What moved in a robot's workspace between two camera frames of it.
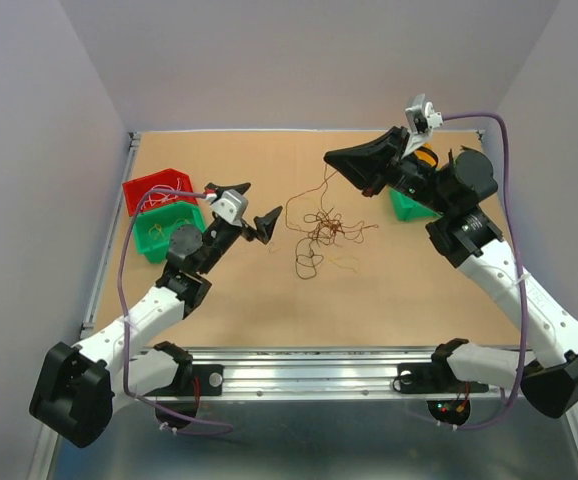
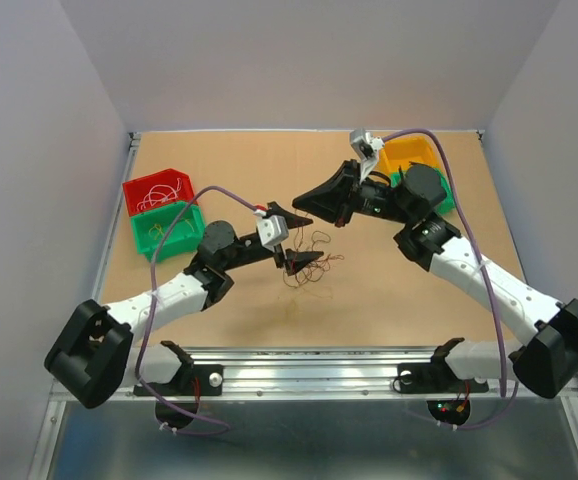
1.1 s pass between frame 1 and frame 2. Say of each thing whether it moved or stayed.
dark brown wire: moved
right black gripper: moved
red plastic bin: stayed
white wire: stayed
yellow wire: stayed
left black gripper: moved
